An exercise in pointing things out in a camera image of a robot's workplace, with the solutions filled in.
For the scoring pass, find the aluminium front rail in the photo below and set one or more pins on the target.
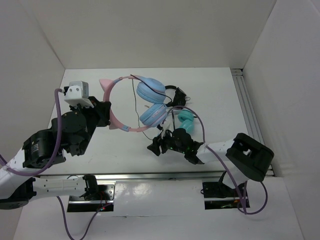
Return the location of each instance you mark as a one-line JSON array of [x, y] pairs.
[[159, 176]]

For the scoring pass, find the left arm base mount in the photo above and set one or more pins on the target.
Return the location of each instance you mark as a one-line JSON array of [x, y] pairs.
[[102, 200]]

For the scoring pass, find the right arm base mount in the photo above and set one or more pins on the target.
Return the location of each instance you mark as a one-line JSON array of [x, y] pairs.
[[218, 196]]

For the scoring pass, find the teal white cat-ear headphones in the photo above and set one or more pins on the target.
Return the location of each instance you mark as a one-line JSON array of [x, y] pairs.
[[186, 119]]

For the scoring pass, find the aluminium side rail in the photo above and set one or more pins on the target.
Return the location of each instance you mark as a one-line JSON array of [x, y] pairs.
[[250, 115]]

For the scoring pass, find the black on-ear headphones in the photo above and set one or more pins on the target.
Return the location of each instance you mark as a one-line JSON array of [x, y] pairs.
[[179, 99]]

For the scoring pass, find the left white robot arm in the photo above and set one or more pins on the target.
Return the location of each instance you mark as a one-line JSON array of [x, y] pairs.
[[19, 181]]

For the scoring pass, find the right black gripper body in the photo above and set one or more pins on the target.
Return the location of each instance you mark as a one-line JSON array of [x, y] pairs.
[[171, 144]]

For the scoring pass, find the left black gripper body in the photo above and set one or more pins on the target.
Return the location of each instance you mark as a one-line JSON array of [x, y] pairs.
[[94, 117]]

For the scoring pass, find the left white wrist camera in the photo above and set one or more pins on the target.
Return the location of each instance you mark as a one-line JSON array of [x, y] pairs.
[[77, 95]]

